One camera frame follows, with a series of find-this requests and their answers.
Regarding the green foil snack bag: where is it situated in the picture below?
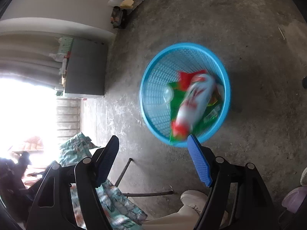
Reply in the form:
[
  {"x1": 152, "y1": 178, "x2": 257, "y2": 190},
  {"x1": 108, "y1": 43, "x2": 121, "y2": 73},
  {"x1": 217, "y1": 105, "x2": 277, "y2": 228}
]
[{"x1": 168, "y1": 81, "x2": 223, "y2": 136}]

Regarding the white strawberry drink bottle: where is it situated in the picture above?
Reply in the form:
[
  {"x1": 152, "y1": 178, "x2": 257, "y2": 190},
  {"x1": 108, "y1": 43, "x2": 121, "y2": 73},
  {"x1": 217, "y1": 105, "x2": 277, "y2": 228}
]
[{"x1": 171, "y1": 74, "x2": 216, "y2": 141}]

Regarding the red foil snack bag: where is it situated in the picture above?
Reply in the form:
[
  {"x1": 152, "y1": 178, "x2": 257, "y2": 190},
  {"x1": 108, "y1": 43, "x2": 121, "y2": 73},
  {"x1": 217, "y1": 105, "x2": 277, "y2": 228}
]
[{"x1": 177, "y1": 70, "x2": 207, "y2": 91}]

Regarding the clear plastic cup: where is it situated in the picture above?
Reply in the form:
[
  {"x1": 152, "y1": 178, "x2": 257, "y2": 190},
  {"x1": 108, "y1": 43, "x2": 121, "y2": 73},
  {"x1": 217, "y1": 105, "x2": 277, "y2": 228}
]
[{"x1": 163, "y1": 85, "x2": 174, "y2": 103}]

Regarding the blue plastic trash basket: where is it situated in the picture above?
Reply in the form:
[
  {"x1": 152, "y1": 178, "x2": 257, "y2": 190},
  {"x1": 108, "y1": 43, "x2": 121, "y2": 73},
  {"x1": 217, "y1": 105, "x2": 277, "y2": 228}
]
[{"x1": 139, "y1": 42, "x2": 232, "y2": 148}]

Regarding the white shoe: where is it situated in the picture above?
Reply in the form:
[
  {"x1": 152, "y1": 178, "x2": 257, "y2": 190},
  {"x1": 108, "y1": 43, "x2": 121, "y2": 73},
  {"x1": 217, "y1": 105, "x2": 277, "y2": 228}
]
[{"x1": 180, "y1": 190, "x2": 208, "y2": 216}]

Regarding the floral blue tablecloth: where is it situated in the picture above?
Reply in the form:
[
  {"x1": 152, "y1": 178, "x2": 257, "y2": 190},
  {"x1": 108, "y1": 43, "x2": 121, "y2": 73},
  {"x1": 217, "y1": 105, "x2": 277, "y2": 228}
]
[{"x1": 58, "y1": 132, "x2": 147, "y2": 229}]

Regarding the metal window railing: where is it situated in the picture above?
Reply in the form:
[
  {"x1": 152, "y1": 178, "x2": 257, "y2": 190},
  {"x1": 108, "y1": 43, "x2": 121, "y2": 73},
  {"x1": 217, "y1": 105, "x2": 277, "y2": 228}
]
[{"x1": 56, "y1": 97, "x2": 81, "y2": 143}]

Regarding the dark grey cabinet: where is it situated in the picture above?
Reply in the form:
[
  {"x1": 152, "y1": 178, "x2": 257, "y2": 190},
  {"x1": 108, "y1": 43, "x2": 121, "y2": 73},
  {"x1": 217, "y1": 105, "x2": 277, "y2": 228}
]
[{"x1": 64, "y1": 39, "x2": 108, "y2": 98}]

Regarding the grey curtain right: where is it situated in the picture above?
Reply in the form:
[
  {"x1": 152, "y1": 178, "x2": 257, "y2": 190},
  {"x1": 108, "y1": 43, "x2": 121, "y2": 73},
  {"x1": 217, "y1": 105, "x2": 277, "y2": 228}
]
[{"x1": 0, "y1": 32, "x2": 116, "y2": 90}]

